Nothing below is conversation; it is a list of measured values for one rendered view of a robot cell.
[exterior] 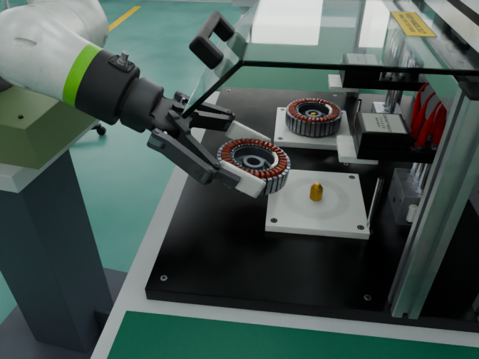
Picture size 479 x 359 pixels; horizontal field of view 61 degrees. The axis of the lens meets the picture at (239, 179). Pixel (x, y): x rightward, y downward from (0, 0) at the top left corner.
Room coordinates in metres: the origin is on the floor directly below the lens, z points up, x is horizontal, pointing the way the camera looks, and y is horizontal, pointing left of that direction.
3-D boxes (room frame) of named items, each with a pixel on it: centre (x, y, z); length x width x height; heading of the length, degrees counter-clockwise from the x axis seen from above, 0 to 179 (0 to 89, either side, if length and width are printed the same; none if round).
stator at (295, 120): (0.75, -0.15, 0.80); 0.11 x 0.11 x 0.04
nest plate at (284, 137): (0.75, -0.15, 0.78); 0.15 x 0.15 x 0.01; 83
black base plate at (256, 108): (0.63, -0.15, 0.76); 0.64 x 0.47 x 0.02; 173
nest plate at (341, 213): (0.51, -0.12, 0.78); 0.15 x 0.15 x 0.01; 83
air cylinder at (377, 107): (0.73, -0.29, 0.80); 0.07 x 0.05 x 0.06; 173
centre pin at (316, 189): (0.51, -0.12, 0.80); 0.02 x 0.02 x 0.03
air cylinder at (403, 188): (0.49, -0.26, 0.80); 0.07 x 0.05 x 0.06; 173
